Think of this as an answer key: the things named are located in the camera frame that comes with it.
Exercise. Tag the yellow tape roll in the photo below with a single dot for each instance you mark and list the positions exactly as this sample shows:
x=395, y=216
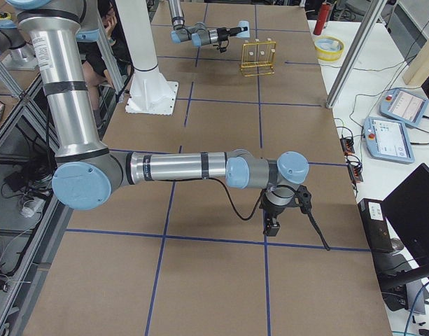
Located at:
x=328, y=48

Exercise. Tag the teach pendant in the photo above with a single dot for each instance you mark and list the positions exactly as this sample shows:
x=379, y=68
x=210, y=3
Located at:
x=388, y=140
x=403, y=105

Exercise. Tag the red bottle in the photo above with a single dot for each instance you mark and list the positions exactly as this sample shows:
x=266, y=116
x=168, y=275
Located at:
x=321, y=19

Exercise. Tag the seated person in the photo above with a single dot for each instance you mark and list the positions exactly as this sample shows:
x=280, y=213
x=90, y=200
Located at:
x=94, y=68

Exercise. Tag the white power strip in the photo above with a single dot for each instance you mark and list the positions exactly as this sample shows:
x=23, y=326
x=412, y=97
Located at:
x=31, y=206

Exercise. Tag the gold wire cup holder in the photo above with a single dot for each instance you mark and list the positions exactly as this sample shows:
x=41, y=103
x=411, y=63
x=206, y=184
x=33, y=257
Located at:
x=257, y=58

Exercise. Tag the wooden board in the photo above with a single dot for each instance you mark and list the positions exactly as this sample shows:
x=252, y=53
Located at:
x=418, y=70

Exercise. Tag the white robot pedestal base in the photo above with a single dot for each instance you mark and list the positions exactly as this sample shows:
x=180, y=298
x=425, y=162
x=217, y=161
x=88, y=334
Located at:
x=150, y=92

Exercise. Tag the orange black adapter lower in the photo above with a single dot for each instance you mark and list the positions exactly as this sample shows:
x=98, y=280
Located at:
x=355, y=172

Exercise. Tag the lower teach pendant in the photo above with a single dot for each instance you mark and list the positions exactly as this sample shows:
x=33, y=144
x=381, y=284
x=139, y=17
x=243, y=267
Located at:
x=388, y=140

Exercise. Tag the aluminium frame post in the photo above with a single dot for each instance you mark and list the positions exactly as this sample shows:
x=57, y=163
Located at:
x=363, y=33

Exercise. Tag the orange black adapter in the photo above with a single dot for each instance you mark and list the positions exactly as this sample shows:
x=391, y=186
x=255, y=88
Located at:
x=355, y=172
x=347, y=145

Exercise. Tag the black computer monitor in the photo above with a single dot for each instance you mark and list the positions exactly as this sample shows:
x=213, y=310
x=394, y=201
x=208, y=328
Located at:
x=407, y=210

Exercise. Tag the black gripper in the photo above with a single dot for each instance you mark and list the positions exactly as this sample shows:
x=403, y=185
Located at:
x=222, y=33
x=274, y=211

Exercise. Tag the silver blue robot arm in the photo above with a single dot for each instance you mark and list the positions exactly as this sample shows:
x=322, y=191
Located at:
x=88, y=171
x=199, y=34

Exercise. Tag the light blue plastic cup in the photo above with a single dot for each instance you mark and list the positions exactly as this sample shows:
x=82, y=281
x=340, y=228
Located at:
x=244, y=32

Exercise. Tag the black desktop box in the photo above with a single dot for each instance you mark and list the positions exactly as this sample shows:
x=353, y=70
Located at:
x=375, y=225

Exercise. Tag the upper teach pendant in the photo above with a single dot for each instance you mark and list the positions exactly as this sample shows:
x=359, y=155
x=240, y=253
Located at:
x=403, y=105

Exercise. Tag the orange black adapter upper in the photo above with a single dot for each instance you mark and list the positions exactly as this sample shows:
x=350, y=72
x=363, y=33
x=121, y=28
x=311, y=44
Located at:
x=347, y=145

